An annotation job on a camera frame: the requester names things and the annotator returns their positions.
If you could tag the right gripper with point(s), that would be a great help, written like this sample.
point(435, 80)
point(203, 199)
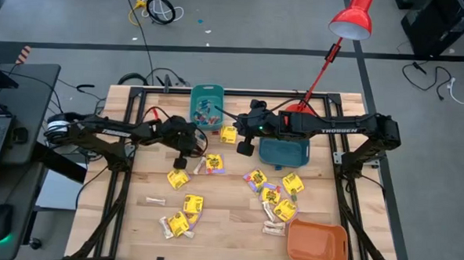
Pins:
point(245, 148)

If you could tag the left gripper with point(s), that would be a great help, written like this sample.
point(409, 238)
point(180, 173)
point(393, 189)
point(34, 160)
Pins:
point(180, 164)

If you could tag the light teal plastic bin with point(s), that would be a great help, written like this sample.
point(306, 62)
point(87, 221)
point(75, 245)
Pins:
point(196, 89)

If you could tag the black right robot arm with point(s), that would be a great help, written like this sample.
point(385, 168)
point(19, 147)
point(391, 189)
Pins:
point(334, 126)

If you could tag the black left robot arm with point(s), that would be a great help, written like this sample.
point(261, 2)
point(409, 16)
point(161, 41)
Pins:
point(110, 132)

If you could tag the small green red candy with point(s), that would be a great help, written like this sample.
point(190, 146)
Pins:
point(293, 196)

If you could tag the dark teal plastic bin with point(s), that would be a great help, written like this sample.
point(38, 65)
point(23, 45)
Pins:
point(284, 153)

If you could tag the orange plastic bin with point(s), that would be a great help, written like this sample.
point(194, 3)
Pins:
point(317, 243)

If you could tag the grey box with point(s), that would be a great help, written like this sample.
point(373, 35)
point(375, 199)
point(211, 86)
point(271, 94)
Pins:
point(60, 193)

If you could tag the red desk lamp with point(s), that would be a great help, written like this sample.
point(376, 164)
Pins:
point(352, 17)

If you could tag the dark desk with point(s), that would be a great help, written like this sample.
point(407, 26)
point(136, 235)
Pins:
point(33, 98)

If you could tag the small black desk device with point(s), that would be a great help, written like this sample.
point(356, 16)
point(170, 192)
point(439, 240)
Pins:
point(20, 135)

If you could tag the black caster wheel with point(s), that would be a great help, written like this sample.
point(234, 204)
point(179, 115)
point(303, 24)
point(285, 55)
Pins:
point(35, 243)

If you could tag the orange black striped marker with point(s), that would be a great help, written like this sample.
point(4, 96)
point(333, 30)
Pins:
point(23, 54)

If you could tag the black computer tower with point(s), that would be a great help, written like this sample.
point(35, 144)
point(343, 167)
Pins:
point(440, 25)

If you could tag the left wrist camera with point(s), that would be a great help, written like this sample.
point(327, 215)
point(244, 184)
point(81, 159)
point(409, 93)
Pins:
point(179, 133)

